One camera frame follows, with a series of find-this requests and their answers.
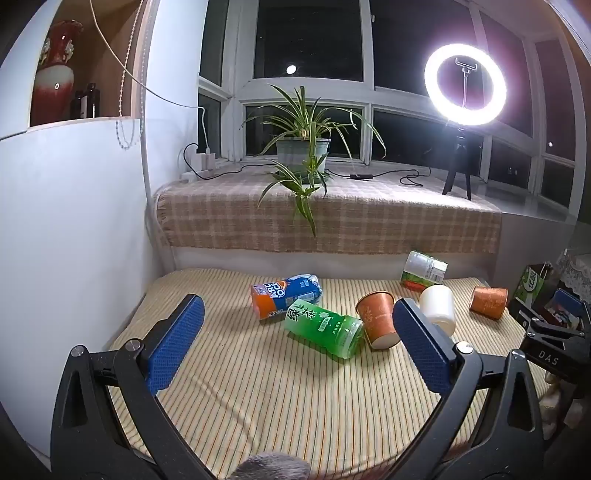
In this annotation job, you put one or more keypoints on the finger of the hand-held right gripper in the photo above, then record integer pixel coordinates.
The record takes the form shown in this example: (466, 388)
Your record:
(569, 302)
(538, 318)

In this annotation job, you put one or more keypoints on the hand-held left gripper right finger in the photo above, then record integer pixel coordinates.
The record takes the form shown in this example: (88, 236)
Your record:
(422, 346)

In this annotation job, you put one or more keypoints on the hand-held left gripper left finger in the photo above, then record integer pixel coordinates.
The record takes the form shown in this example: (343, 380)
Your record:
(178, 341)

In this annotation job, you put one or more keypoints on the orange paper cup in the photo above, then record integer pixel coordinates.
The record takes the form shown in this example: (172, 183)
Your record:
(488, 301)
(376, 316)

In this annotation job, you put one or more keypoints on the green carton box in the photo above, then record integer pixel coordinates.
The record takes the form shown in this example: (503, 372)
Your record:
(531, 286)

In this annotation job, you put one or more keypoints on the white lace cloth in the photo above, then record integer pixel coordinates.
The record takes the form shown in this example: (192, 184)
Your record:
(575, 267)

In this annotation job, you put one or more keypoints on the green tea bottle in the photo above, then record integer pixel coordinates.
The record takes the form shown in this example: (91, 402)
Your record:
(323, 328)

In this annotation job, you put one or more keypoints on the blue orange Oreo can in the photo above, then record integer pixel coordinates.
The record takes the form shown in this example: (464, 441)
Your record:
(286, 297)

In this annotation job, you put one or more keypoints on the striped yellow mat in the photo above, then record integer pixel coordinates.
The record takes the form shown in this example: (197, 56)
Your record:
(286, 397)

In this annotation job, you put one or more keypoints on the brown checked cloth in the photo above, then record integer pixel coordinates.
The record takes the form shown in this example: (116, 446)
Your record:
(369, 217)

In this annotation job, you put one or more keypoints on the grey furry thing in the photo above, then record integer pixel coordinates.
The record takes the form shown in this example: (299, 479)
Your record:
(270, 468)

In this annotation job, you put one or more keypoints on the black tripod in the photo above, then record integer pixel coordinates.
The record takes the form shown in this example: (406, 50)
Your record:
(459, 154)

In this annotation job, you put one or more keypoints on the white power strip with chargers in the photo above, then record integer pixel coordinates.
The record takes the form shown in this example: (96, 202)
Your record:
(205, 159)

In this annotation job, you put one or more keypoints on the grey-green plant pot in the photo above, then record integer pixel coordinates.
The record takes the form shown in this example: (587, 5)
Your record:
(295, 152)

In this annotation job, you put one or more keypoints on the green spider plant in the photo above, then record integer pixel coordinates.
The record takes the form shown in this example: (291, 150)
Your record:
(300, 120)

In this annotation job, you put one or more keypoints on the dark glass bottle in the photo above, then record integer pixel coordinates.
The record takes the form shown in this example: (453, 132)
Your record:
(78, 105)
(92, 99)

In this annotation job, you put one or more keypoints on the red and white vase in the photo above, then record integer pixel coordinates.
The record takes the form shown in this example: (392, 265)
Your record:
(55, 87)

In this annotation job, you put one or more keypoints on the white window frame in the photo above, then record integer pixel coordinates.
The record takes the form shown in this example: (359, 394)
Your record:
(369, 94)

